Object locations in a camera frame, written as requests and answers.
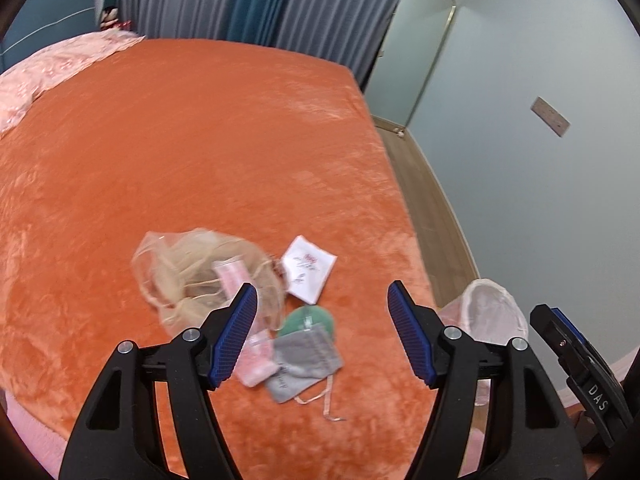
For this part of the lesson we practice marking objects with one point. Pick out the small doll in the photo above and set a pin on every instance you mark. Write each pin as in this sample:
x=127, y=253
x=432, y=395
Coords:
x=109, y=17

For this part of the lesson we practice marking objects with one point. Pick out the grey fabric pouch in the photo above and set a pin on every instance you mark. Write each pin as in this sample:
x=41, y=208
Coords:
x=300, y=360

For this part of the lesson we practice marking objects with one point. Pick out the thin pink ribbon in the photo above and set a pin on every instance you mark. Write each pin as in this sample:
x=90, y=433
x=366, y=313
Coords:
x=327, y=405

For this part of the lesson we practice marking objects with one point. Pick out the green round pad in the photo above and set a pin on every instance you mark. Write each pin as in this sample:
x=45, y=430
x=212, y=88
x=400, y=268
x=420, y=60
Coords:
x=305, y=317

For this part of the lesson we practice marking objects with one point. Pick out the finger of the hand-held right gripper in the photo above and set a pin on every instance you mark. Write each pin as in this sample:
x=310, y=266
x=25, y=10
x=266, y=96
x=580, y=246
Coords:
x=567, y=322
x=546, y=327

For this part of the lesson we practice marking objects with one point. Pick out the brown wall socket plate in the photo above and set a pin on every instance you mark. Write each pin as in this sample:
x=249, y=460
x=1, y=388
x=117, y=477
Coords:
x=550, y=116

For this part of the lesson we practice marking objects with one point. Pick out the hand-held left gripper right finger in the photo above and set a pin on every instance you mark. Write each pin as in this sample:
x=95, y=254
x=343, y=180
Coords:
x=407, y=332

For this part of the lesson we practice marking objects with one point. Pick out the bin with white bag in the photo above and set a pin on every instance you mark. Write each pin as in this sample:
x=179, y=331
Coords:
x=485, y=310

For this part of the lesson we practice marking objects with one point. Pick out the pink floral quilt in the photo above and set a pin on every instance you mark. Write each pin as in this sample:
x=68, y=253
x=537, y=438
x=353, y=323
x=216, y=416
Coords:
x=50, y=70

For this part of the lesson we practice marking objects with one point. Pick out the grey curtain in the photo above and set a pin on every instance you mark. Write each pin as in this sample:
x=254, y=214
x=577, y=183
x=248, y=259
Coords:
x=175, y=0
x=340, y=10

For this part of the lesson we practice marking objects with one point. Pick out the blue curtain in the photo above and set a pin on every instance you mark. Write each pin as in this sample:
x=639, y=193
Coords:
x=260, y=0

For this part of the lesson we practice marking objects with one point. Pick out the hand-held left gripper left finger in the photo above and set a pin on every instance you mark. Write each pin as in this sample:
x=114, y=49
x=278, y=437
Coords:
x=232, y=340

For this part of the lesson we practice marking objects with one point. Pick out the pink tube packet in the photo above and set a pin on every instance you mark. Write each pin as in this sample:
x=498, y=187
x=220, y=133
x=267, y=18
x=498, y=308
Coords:
x=230, y=275

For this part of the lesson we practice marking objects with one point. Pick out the white square packet red print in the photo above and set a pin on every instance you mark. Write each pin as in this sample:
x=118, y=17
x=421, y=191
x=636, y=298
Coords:
x=307, y=265

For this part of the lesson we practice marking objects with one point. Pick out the pink soft packet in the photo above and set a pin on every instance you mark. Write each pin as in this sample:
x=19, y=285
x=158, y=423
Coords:
x=257, y=360

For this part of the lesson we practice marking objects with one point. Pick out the blue-grey padded headboard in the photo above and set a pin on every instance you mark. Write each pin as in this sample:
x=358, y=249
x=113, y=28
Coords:
x=50, y=10

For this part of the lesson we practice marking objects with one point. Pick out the gold-framed standing mirror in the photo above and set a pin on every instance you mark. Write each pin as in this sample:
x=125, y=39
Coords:
x=410, y=50

